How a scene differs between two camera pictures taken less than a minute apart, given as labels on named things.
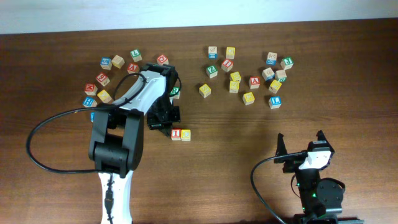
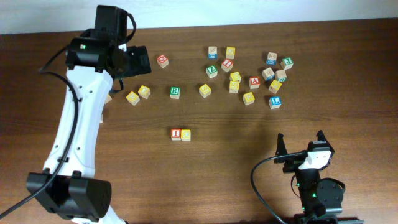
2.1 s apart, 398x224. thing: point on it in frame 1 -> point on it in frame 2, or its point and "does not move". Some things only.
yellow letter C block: [186, 135] does not move
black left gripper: [165, 126] -> [141, 62]
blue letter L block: [275, 102] does not move
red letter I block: [176, 134] does not move
